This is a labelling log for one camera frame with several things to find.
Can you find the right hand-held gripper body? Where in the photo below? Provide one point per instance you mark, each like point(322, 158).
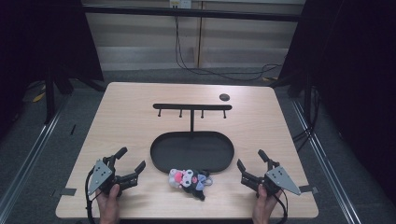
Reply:
point(275, 179)

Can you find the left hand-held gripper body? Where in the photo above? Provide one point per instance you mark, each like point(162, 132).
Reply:
point(100, 174)

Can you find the black hook rack with tray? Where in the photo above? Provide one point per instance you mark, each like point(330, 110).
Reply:
point(192, 152)

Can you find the person's right hand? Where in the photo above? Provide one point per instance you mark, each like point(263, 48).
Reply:
point(264, 205)

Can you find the person's left hand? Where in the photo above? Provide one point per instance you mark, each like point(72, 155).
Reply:
point(108, 203)

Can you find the grey tape piece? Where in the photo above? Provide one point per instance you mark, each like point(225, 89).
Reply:
point(68, 192)
point(308, 188)

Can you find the black floor tape strip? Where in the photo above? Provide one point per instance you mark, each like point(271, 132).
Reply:
point(73, 129)

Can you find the black round cap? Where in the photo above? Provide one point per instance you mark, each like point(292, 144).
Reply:
point(224, 97)

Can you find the black metal stand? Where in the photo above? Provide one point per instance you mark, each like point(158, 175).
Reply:
point(49, 96)
point(307, 93)

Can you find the yellow floor scrap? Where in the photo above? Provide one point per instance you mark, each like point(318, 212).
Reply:
point(39, 97)

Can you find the dark curtain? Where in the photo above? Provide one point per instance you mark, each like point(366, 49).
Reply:
point(355, 77)
point(34, 46)

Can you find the black horizontal bar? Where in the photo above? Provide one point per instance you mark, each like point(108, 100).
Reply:
point(193, 13)

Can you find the aluminium floor rail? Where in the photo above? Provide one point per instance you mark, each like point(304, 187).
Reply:
point(29, 158)
point(330, 165)

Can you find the white wall outlet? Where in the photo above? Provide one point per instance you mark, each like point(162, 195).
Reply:
point(180, 3)

